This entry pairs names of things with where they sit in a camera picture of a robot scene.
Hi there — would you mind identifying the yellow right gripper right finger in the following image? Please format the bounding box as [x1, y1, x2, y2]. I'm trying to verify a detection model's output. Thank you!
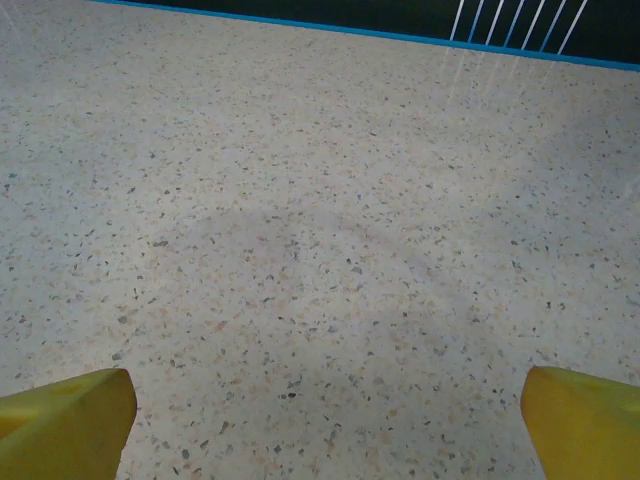
[520, 365, 640, 480]

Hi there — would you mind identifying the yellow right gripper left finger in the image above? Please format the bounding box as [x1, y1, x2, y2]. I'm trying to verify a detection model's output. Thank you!
[0, 368, 138, 480]

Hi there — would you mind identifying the blue table edge strip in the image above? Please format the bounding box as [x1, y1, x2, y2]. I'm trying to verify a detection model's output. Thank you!
[89, 0, 640, 72]

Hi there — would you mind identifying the dark printed rear wall panel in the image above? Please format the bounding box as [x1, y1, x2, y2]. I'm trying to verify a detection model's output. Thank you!
[114, 0, 640, 65]

